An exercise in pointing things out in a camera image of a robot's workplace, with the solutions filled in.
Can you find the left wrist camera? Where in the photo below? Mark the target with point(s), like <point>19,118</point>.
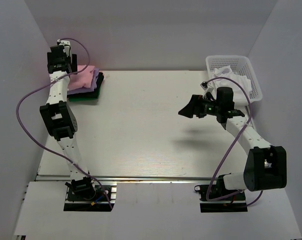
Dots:
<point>66,45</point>

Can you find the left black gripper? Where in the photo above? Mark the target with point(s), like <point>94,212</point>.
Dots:
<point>73,62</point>

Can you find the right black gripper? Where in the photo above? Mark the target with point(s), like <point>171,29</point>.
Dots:
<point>195,106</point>

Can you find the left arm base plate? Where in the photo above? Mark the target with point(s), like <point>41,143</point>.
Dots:
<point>97,202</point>

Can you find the aluminium table edge rail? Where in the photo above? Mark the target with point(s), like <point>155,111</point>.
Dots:
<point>153,179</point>

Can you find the white plastic basket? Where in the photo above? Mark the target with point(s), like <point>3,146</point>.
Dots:
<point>240,65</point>

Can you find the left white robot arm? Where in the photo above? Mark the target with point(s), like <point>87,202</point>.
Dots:
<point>60,120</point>

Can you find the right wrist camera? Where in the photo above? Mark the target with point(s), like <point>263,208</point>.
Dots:
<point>207,88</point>

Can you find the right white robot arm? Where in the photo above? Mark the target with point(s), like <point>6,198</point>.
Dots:
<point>266,164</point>

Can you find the folded black t-shirt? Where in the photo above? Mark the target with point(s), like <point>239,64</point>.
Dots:
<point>98,80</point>

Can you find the crumpled white t-shirt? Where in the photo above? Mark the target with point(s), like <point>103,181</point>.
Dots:
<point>239,98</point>

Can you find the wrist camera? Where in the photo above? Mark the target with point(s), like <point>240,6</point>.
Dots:
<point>66,45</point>
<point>207,88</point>

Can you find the folded green t-shirt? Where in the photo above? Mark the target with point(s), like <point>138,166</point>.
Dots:
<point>85,96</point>

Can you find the pink t-shirt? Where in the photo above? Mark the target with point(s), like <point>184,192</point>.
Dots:
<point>83,80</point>

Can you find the folded lilac t-shirt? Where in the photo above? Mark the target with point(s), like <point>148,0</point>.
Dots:
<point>83,82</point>

